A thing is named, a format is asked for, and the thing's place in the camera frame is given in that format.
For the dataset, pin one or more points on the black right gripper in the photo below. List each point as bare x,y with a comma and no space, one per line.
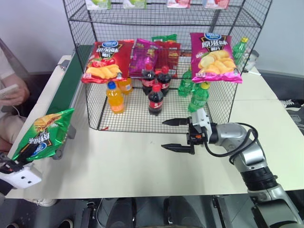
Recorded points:
197,139

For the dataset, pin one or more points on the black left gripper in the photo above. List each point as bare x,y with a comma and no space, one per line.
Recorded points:
9,165

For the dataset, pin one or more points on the large green chips bag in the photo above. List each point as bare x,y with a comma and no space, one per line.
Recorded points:
51,128

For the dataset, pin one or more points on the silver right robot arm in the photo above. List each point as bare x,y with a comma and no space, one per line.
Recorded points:
251,152

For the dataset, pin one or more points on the green conveyor belt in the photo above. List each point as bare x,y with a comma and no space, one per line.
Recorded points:
64,90

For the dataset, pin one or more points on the bystander hand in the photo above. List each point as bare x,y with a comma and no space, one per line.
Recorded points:
19,97

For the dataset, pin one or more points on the cola bottle red cap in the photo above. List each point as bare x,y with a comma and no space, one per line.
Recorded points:
156,102
164,82
147,80

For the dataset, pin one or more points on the green soda bottle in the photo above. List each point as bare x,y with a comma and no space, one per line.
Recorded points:
185,84
198,98
238,52

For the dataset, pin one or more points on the white shoe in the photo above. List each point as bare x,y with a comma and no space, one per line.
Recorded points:
45,202

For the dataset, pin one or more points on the white phone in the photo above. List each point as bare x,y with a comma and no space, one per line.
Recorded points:
8,91

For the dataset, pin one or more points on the orange soda bottle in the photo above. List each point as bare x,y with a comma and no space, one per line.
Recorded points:
115,99
126,86

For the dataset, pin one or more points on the small red snack bag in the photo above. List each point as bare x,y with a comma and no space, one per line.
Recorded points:
169,57

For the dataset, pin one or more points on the large magenta chips bag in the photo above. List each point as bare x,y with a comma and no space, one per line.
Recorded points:
216,59

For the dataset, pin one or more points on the small magenta snack bag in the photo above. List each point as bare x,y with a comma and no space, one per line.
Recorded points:
142,57

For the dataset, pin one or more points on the small green snack bag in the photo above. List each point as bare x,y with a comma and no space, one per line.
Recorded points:
164,38

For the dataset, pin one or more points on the large red chips bag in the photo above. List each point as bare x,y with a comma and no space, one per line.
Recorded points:
107,61

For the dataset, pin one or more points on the pink drink carton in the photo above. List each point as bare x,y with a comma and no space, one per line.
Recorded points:
178,3
216,3

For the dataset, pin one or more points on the green apple drink carton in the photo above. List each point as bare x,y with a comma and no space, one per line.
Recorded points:
98,3
135,3

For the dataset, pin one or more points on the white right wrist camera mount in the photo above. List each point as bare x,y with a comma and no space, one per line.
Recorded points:
200,118

